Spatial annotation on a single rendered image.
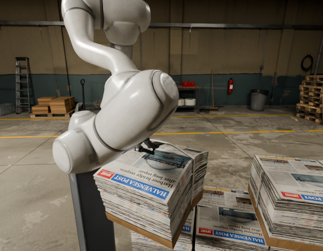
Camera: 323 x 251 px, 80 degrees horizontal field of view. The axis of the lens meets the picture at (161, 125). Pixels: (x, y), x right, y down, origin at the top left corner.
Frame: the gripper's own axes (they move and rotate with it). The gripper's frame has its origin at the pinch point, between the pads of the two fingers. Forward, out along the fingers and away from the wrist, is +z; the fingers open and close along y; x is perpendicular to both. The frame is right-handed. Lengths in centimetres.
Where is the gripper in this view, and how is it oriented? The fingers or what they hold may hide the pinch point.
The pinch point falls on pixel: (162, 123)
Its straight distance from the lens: 73.7
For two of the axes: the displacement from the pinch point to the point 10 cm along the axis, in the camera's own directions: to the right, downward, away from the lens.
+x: 8.7, 1.6, -4.7
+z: 4.9, -1.7, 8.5
